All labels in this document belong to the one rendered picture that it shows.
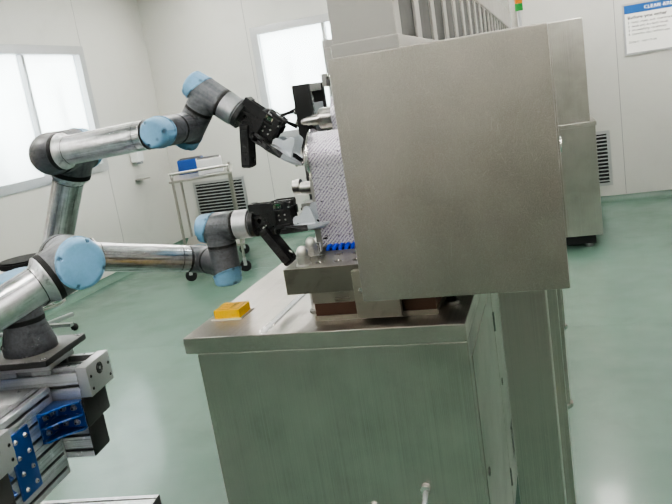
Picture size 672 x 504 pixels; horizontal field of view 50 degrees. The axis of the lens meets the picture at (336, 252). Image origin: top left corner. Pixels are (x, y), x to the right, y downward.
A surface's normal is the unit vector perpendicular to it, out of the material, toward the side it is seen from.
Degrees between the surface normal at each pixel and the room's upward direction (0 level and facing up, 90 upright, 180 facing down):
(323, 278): 90
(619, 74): 90
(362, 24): 90
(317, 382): 90
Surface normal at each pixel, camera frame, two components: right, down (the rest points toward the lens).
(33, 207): 0.95, -0.08
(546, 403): -0.27, 0.25
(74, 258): 0.68, 0.01
